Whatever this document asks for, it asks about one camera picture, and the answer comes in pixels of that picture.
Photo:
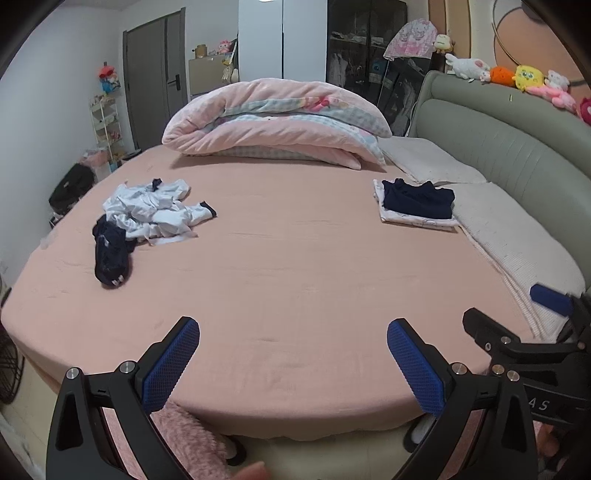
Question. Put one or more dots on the pile of white clothes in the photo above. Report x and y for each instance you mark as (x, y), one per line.
(152, 212)

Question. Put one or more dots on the large white pillow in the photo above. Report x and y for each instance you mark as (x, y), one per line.
(508, 240)

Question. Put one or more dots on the white shelf rack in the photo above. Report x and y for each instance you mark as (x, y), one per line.
(108, 124)

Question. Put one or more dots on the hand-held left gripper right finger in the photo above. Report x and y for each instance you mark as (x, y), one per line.
(415, 369)

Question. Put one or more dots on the black bag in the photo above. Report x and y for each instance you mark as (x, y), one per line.
(71, 187)

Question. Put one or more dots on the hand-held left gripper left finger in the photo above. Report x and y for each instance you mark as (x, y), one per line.
(171, 364)

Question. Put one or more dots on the grey door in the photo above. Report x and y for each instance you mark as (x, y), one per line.
(147, 83)

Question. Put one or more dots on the white kitten plush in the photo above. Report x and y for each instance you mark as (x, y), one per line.
(557, 81)

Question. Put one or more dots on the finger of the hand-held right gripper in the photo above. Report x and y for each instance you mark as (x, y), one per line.
(482, 325)
(549, 299)

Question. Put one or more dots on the navy striped shorts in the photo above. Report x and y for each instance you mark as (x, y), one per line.
(111, 258)

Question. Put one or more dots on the pink printed canopy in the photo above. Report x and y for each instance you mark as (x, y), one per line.
(411, 39)

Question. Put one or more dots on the orange carrot plush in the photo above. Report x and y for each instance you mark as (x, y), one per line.
(502, 76)

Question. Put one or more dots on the red plush toy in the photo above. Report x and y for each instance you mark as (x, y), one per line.
(585, 110)

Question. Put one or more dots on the green padded headboard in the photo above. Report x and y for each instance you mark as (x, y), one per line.
(508, 138)

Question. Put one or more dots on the white bunny plush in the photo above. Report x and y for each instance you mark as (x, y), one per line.
(466, 68)

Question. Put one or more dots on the brown monkey plush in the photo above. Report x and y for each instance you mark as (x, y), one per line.
(443, 44)

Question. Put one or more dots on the black glass cabinet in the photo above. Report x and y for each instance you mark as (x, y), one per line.
(355, 46)

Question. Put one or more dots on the black slipper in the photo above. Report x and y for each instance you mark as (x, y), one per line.
(236, 450)
(415, 436)

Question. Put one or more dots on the beige drawer cabinet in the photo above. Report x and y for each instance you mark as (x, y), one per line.
(207, 76)

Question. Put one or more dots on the white wardrobe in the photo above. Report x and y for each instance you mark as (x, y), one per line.
(261, 41)

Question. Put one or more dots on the folded white garment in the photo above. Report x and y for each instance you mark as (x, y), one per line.
(415, 223)

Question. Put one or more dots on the black floor fan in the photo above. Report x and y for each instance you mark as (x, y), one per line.
(9, 369)

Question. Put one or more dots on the pink plush toy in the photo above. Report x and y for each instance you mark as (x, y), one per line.
(556, 98)

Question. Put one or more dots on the pink doll toy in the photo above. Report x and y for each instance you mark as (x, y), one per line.
(225, 47)

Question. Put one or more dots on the folded navy garment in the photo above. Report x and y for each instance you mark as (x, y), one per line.
(415, 201)

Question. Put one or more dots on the yellow sponge plush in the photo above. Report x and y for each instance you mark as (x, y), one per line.
(528, 77)

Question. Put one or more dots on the folded pink checked quilt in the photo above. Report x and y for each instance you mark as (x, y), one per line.
(277, 129)

